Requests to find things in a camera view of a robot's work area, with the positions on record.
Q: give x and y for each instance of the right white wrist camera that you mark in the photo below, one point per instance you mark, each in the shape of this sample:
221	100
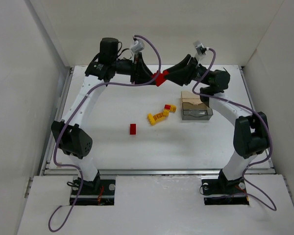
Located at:
200	50

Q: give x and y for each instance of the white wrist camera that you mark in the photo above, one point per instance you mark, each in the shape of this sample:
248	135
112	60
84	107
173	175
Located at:
137	46
200	50

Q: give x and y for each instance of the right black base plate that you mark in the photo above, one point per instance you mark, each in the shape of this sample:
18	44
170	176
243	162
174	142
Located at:
217	193

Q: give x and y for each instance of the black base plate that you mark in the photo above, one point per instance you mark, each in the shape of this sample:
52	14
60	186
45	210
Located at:
217	193
98	193

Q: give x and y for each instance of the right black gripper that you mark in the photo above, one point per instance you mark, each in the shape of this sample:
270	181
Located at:
192	71

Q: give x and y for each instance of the grey clear plastic container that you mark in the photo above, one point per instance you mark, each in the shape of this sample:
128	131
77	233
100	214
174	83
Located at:
195	112

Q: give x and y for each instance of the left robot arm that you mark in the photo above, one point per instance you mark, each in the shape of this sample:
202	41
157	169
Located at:
105	69

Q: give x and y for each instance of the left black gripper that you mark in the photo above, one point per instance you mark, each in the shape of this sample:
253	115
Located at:
134	71

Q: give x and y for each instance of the yellow printed lego brick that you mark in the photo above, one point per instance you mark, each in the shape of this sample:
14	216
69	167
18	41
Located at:
159	117

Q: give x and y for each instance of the red lego brick stack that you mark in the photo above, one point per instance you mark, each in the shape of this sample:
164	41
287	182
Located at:
161	78

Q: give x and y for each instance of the yellow long lego brick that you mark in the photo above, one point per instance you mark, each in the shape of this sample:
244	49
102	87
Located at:
151	119

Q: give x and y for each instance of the amber clear plastic container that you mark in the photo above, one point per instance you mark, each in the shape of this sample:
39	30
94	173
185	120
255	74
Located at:
191	101

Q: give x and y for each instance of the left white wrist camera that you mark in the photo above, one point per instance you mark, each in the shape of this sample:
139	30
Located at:
137	46

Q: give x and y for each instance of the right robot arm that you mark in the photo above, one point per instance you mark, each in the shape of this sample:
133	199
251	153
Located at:
251	133

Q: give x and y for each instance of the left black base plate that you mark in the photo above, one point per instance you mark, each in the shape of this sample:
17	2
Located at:
98	193

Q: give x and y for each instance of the red yellow lego assembly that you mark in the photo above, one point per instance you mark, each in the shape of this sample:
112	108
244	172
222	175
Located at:
168	108

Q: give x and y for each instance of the aluminium rail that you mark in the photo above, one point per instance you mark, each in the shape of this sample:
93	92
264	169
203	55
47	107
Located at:
136	172

